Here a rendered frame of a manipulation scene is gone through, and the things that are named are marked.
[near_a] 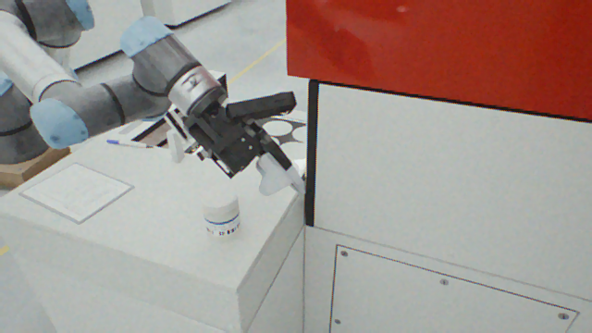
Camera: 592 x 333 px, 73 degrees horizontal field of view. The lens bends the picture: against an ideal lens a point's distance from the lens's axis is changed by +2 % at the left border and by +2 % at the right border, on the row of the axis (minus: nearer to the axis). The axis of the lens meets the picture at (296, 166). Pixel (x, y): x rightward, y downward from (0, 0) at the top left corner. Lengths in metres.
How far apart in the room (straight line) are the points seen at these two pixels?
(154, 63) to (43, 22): 0.42
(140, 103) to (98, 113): 0.07
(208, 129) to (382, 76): 0.35
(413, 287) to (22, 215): 0.92
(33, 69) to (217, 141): 0.33
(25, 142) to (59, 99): 0.73
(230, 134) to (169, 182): 0.43
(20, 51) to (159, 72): 0.28
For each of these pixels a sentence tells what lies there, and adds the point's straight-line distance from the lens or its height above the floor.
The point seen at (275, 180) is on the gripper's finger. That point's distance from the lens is 0.62.
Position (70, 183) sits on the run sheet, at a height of 0.97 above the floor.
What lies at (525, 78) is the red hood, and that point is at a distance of 0.79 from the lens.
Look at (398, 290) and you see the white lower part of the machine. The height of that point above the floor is 0.68.
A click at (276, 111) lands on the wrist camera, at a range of 0.65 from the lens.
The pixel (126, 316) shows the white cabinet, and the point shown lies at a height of 0.73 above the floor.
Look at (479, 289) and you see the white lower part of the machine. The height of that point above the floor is 0.77.
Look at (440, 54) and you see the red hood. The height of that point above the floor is 1.31.
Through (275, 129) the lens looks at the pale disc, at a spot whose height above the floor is 0.90.
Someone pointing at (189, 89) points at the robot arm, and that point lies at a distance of 0.62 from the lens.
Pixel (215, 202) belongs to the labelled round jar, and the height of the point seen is 1.06.
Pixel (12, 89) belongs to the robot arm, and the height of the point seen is 1.08.
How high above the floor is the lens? 1.54
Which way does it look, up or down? 35 degrees down
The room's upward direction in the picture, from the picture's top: straight up
